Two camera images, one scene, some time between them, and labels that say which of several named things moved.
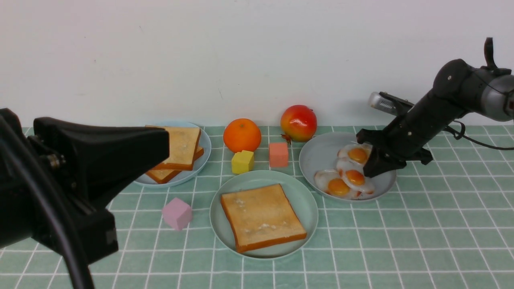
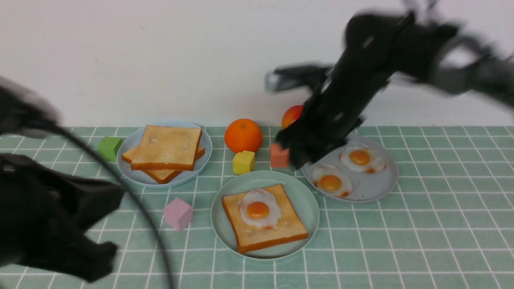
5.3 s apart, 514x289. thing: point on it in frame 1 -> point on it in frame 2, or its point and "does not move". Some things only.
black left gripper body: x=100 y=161 -> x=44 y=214
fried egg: x=353 y=174 -> x=259 y=207
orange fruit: x=242 y=135 does not move
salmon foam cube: x=278 y=154 does not move
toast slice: x=183 y=142 does not move
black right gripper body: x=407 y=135 -> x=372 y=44
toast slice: x=262 y=217 does not move
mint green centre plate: x=300 y=195 does not move
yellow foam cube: x=242 y=162 does not move
